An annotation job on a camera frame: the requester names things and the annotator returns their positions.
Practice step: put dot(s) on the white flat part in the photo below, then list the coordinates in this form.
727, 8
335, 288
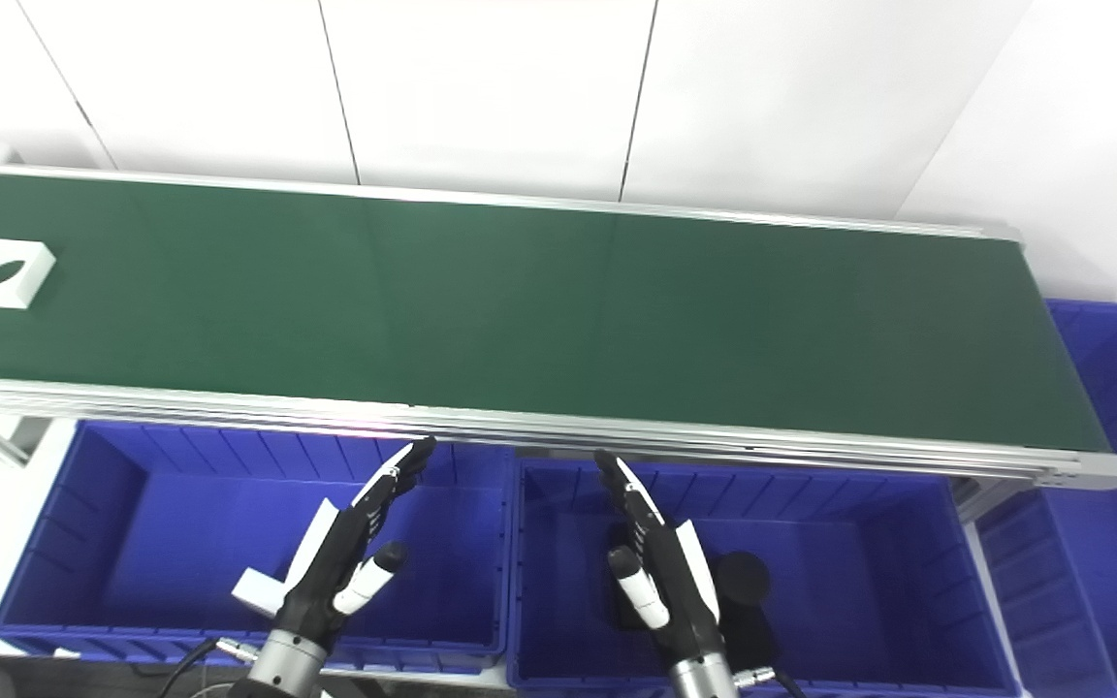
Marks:
258, 589

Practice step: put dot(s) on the white square part with hole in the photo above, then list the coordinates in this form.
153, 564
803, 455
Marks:
35, 264

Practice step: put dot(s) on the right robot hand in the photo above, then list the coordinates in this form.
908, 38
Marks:
670, 582

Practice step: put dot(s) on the black round part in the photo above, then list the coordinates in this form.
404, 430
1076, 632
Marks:
745, 580

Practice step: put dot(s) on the green conveyor belt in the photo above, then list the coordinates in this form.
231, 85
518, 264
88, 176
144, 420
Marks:
520, 310

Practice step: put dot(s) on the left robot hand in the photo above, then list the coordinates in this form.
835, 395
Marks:
345, 553

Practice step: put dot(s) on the blue plastic bin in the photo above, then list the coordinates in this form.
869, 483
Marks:
1101, 543
859, 582
161, 543

